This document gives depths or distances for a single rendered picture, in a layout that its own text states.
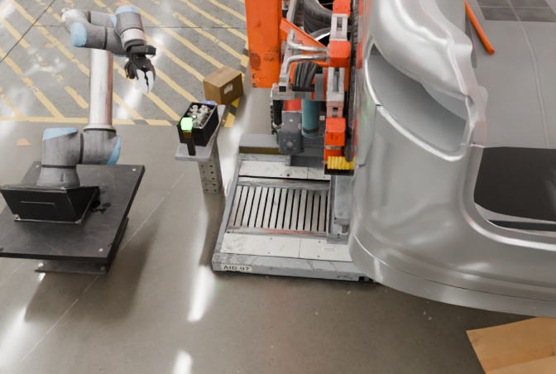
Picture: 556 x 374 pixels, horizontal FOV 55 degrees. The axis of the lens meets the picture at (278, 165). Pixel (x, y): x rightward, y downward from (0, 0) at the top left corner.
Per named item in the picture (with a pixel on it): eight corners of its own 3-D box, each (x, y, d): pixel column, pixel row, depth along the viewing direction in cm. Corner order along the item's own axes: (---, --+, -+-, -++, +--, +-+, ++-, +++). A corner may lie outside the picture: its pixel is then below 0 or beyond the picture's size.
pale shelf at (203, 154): (209, 162, 258) (208, 157, 256) (175, 160, 260) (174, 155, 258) (226, 109, 289) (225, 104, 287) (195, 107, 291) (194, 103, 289)
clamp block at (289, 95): (294, 100, 211) (294, 89, 208) (271, 99, 212) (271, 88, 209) (295, 93, 215) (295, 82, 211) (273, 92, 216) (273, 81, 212)
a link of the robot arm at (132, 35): (149, 31, 201) (124, 26, 195) (151, 41, 200) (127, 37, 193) (139, 45, 207) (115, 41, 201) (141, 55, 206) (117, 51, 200)
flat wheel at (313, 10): (291, 15, 398) (290, -16, 382) (373, 1, 410) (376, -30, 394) (322, 59, 351) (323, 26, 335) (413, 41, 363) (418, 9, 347)
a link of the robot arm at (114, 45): (103, 38, 217) (107, 18, 207) (131, 42, 222) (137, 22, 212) (103, 57, 213) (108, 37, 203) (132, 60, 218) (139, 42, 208)
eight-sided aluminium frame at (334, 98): (339, 175, 225) (346, 64, 189) (323, 175, 226) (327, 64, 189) (342, 99, 265) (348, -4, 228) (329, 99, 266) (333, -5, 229)
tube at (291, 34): (331, 57, 219) (332, 34, 212) (285, 55, 222) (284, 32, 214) (333, 35, 232) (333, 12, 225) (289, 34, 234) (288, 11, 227)
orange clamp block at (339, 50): (348, 68, 200) (349, 58, 191) (328, 67, 200) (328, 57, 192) (349, 50, 201) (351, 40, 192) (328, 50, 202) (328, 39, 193)
